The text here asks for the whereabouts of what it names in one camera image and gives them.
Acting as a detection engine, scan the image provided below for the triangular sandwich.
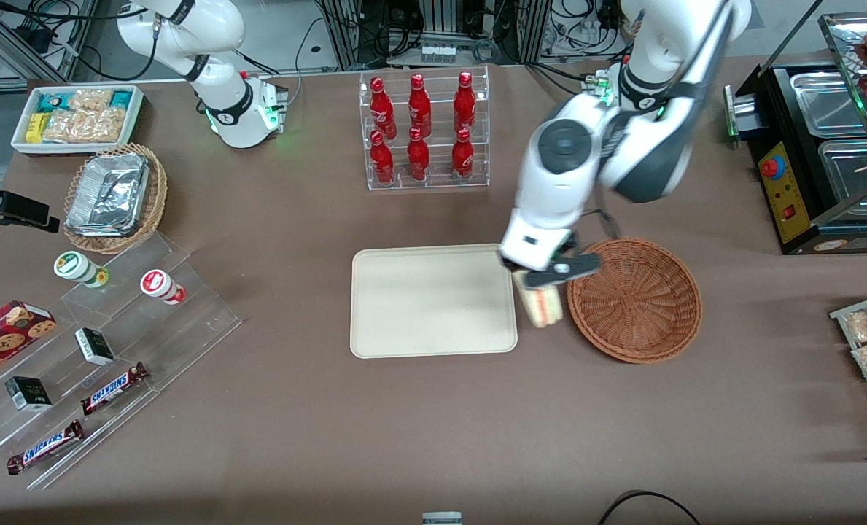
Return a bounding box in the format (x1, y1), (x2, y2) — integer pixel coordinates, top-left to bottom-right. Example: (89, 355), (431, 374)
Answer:
(521, 271), (565, 329)

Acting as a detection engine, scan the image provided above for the beige rectangular tray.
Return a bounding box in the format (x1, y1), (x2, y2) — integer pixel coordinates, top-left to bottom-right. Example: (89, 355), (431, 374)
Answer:
(350, 244), (518, 359)

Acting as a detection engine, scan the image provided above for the round brown wicker basket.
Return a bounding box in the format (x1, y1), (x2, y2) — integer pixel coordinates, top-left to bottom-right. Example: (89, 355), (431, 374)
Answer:
(567, 237), (703, 364)

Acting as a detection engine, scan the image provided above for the tray of packaged snacks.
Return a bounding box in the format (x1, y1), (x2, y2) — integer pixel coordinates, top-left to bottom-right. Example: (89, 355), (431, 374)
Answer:
(831, 290), (867, 446)

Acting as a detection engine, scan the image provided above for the oval light wicker basket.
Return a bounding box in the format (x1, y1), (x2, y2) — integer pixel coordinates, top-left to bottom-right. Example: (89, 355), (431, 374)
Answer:
(63, 143), (168, 255)

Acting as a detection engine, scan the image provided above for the red cola bottle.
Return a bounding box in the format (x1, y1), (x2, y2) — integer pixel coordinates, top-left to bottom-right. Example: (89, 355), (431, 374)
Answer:
(454, 71), (477, 133)
(370, 77), (397, 141)
(408, 74), (432, 138)
(370, 131), (395, 184)
(407, 127), (430, 182)
(451, 128), (475, 180)

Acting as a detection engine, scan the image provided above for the clear acrylic bottle rack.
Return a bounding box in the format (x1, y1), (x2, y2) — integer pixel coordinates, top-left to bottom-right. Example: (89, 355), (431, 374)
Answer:
(359, 65), (491, 192)

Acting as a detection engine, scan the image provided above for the black hot dog roller machine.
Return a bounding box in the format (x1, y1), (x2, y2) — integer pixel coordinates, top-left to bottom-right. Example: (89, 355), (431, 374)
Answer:
(723, 11), (867, 256)

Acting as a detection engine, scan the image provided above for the clear acrylic step display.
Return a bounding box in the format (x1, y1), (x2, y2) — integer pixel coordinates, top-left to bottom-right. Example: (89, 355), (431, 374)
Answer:
(0, 232), (243, 491)

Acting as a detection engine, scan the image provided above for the red-capped yogurt bottle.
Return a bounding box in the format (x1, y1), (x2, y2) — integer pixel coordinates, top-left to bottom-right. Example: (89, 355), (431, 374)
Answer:
(140, 269), (187, 306)

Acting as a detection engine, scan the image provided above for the white snack bin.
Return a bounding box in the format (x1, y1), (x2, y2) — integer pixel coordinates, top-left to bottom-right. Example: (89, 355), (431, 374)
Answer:
(10, 85), (145, 156)

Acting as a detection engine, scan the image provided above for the aluminium foil container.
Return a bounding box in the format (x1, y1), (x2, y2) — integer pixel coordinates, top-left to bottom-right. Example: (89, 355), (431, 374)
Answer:
(66, 152), (151, 237)

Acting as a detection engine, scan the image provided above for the snickers bar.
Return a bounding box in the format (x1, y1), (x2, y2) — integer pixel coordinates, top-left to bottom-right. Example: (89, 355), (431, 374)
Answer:
(80, 362), (149, 416)
(7, 420), (85, 475)

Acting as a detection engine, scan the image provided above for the small dark green carton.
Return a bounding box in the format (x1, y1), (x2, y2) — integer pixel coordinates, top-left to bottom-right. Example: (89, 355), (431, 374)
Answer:
(5, 376), (53, 412)
(74, 327), (116, 366)

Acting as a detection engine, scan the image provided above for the green-capped yogurt bottle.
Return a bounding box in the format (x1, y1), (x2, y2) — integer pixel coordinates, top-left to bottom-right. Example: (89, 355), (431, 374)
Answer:
(53, 251), (109, 289)

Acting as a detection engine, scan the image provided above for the large clear cracker bag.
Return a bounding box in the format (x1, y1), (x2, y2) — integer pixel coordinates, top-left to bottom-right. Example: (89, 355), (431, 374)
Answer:
(43, 108), (126, 144)

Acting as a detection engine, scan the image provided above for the small clear cracker bag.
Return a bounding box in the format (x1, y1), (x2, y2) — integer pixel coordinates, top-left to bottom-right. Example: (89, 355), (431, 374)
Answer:
(69, 89), (113, 112)

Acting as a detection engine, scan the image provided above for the red cookie box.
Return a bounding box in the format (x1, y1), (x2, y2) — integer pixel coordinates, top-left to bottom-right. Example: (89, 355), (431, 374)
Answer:
(0, 300), (58, 389)

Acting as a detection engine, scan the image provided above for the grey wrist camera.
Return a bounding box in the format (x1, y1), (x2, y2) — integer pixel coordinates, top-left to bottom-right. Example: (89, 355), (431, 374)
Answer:
(524, 250), (602, 290)

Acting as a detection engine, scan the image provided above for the aluminium frame structure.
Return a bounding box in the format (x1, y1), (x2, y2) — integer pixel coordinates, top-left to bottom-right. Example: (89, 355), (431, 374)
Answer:
(320, 0), (551, 71)

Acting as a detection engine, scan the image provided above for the black floor cable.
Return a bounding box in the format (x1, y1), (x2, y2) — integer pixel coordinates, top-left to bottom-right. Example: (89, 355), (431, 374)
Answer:
(597, 491), (704, 525)

